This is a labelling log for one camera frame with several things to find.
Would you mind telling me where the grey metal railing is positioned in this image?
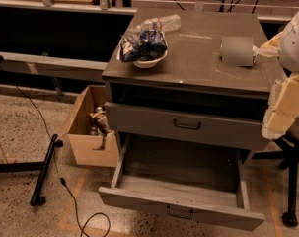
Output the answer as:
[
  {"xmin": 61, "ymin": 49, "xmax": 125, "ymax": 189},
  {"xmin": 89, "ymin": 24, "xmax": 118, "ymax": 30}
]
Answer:
[{"xmin": 0, "ymin": 51, "xmax": 108, "ymax": 100}]

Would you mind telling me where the cardboard box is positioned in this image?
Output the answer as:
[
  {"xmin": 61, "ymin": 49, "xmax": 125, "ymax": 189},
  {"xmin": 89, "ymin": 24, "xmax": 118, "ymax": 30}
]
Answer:
[{"xmin": 61, "ymin": 85, "xmax": 119, "ymax": 167}]

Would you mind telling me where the crushed green white can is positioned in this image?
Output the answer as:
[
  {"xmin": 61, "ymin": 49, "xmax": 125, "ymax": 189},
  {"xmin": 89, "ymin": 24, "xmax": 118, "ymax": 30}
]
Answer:
[{"xmin": 220, "ymin": 37, "xmax": 254, "ymax": 67}]

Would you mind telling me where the grey drawer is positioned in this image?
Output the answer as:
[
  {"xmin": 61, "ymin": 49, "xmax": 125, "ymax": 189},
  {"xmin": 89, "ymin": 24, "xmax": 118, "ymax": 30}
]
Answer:
[
  {"xmin": 99, "ymin": 134, "xmax": 265, "ymax": 231},
  {"xmin": 105, "ymin": 102, "xmax": 269, "ymax": 151}
]

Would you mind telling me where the white bowl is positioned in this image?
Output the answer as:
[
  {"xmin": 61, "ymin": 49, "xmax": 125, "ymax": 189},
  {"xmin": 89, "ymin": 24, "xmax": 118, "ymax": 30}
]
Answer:
[{"xmin": 117, "ymin": 44, "xmax": 169, "ymax": 70}]

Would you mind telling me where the black floor cable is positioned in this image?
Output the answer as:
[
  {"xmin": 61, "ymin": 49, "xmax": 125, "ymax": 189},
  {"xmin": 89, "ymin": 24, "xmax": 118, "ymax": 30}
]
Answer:
[{"xmin": 0, "ymin": 64, "xmax": 112, "ymax": 237}]

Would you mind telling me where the blue chip bag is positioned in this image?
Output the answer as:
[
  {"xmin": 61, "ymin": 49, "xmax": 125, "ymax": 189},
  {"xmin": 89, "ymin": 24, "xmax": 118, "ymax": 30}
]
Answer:
[{"xmin": 118, "ymin": 30, "xmax": 168, "ymax": 63}]

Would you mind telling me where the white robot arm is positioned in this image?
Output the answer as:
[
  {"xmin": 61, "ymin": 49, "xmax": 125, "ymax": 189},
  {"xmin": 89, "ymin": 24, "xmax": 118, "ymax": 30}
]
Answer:
[{"xmin": 259, "ymin": 11, "xmax": 299, "ymax": 139}]

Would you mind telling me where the brown crumpled item in box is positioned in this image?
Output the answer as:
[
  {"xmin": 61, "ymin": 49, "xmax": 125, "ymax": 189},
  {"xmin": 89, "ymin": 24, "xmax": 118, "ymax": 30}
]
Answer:
[{"xmin": 89, "ymin": 106, "xmax": 114, "ymax": 150}]

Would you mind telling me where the black metal stand leg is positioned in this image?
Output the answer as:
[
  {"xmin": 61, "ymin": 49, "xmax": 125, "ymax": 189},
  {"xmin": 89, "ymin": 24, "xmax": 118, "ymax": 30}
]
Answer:
[{"xmin": 0, "ymin": 134, "xmax": 63, "ymax": 206}]

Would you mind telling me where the clear plastic bottle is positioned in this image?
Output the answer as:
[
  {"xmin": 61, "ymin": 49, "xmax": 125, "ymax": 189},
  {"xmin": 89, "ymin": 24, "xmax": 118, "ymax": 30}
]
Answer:
[{"xmin": 136, "ymin": 14, "xmax": 182, "ymax": 32}]

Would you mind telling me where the grey drawer cabinet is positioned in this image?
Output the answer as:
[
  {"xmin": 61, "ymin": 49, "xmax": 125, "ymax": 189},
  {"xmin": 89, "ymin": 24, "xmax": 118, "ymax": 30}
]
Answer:
[{"xmin": 101, "ymin": 7, "xmax": 288, "ymax": 196}]

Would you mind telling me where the grey top drawer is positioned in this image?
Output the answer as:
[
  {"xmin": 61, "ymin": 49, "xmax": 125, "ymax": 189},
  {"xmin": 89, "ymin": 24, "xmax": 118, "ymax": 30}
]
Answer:
[{"xmin": 105, "ymin": 102, "xmax": 269, "ymax": 151}]

